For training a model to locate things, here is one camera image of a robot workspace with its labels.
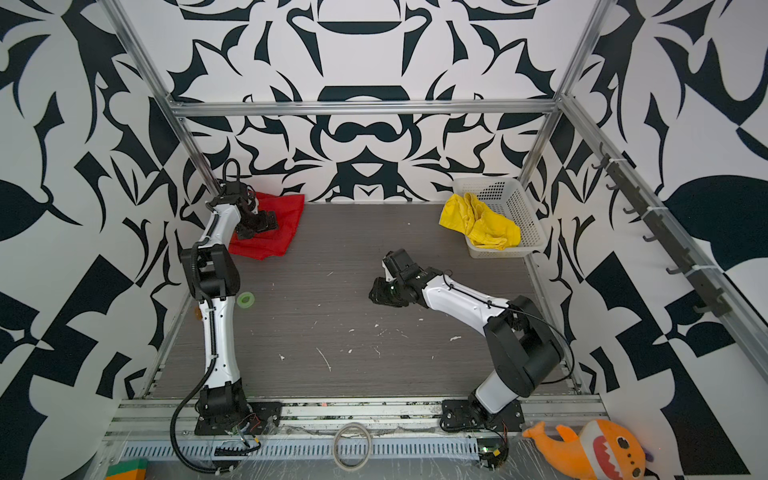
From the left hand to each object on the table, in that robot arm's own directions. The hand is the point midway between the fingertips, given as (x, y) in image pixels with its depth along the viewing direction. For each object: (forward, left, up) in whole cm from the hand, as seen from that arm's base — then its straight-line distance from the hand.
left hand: (265, 221), depth 108 cm
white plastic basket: (+10, -91, -1) cm, 92 cm away
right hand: (-32, -38, +4) cm, 50 cm away
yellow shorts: (-8, -76, +4) cm, 76 cm away
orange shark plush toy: (-70, -86, +4) cm, 111 cm away
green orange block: (-70, +14, -2) cm, 71 cm away
